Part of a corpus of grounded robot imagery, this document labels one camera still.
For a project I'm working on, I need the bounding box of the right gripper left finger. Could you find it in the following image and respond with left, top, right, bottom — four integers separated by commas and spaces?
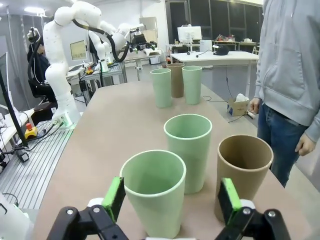
46, 176, 127, 240

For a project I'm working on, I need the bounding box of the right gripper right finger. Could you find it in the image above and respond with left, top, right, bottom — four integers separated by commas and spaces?
216, 177, 293, 240

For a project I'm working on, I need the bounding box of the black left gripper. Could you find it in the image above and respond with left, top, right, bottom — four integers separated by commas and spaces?
131, 31, 158, 52

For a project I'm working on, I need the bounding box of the person's left forearm grey sleeve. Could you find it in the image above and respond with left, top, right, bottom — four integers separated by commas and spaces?
303, 94, 320, 142

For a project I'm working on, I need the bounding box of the person's left hand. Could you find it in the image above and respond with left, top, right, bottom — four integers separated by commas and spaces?
294, 132, 316, 157

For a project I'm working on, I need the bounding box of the person's right hand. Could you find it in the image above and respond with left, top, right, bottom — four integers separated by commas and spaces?
249, 96, 263, 113

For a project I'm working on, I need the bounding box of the white monitor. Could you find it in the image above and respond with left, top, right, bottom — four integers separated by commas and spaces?
177, 25, 202, 56

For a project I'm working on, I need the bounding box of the black cap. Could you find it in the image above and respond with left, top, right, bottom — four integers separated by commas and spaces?
213, 44, 230, 56

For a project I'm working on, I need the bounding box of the small lit monitor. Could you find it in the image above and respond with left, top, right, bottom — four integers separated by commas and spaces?
69, 39, 88, 62

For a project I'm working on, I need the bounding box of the cardboard box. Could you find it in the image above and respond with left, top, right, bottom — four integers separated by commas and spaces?
226, 96, 251, 117

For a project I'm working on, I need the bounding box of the white crumpled paper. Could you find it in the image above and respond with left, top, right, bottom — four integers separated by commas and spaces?
234, 93, 250, 103

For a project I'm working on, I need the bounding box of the yellow emergency stop button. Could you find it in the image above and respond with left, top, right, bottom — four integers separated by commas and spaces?
24, 122, 38, 140

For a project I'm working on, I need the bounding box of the seated person in dark clothes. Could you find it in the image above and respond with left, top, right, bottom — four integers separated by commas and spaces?
26, 26, 57, 101

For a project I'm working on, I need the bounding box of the person in grey hoodie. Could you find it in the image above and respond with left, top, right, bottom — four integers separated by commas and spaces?
253, 0, 320, 188

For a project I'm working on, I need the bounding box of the black tripod pole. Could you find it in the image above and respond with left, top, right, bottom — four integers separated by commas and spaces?
0, 67, 30, 148

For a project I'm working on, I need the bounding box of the white desk with cable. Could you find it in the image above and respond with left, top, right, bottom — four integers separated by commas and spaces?
169, 51, 260, 98

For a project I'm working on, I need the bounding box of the thin black hanging cable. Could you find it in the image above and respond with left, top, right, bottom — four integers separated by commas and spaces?
202, 67, 251, 123

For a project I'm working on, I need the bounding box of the aluminium slotted base plate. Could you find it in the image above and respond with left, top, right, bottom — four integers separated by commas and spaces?
0, 119, 76, 210

